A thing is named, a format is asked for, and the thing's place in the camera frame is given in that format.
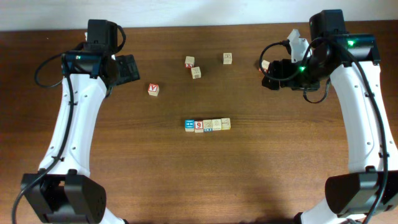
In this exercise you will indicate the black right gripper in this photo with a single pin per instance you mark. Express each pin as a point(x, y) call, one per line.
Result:
point(272, 84)

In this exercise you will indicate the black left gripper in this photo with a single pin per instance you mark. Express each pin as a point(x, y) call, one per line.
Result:
point(130, 70)

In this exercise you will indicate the yellow wooden block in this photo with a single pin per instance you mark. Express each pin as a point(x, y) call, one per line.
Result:
point(225, 123)

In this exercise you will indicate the green wooden block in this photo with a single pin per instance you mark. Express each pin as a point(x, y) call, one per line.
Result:
point(216, 124)

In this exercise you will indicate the blue edged X block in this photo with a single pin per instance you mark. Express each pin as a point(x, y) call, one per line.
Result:
point(207, 125)

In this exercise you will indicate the blue letter H block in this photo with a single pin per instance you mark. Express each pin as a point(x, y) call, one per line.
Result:
point(189, 125)

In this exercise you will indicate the red number 6 block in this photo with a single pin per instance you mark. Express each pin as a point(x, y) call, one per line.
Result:
point(198, 127)

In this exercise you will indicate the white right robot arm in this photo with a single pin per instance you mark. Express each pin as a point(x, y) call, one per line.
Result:
point(350, 63)

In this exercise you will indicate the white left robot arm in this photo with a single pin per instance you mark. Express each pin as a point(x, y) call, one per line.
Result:
point(61, 190)

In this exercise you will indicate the red letter A block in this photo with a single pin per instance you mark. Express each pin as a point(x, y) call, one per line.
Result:
point(153, 89)

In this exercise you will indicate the red X wooden block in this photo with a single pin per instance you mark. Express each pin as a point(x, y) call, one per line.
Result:
point(189, 62)

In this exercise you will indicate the plain K wooden block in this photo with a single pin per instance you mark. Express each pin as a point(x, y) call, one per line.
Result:
point(196, 72)

